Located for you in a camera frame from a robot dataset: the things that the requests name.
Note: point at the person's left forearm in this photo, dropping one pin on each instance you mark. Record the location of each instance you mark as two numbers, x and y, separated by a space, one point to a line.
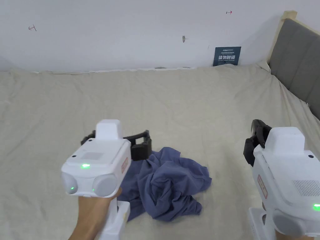
83 233

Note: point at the dark blue shirt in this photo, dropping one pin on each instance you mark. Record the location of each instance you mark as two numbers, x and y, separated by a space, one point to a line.
170 182

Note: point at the person's right hand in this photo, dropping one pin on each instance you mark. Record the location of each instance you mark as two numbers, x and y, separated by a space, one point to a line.
278 235

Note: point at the bed with beige sheet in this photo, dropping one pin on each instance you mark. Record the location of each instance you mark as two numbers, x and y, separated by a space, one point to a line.
180 100

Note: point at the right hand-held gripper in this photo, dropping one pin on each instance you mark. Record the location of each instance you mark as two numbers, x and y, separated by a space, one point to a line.
290 180

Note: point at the person's left hand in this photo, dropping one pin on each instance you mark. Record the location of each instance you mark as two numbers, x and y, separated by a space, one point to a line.
96 212

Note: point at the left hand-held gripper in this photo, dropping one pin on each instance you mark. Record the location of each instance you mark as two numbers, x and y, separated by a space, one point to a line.
100 160

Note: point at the dark blue wall sign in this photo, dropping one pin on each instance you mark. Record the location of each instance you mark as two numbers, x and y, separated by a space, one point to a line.
227 56

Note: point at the grey padded headboard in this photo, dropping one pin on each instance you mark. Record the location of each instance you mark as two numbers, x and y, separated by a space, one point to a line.
295 60

